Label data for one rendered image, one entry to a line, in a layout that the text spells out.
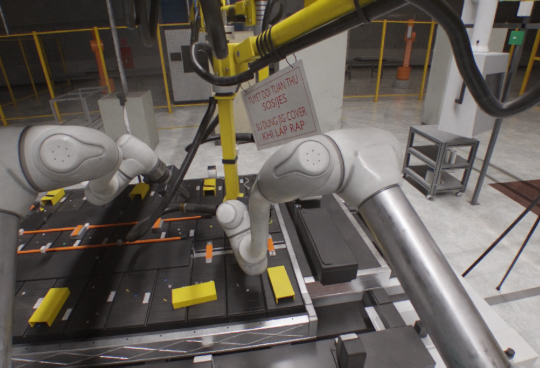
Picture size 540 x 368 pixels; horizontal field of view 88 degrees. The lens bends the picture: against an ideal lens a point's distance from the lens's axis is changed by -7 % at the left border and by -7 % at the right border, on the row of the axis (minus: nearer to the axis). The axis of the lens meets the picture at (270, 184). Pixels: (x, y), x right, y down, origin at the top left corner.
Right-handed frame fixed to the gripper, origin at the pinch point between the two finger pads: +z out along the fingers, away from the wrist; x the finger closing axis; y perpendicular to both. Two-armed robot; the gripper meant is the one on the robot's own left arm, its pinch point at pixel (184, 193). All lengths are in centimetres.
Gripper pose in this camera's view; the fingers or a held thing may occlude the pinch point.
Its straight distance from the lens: 138.9
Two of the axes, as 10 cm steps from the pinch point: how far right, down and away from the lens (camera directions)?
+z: 4.1, 5.2, 7.4
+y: 9.1, -1.5, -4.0
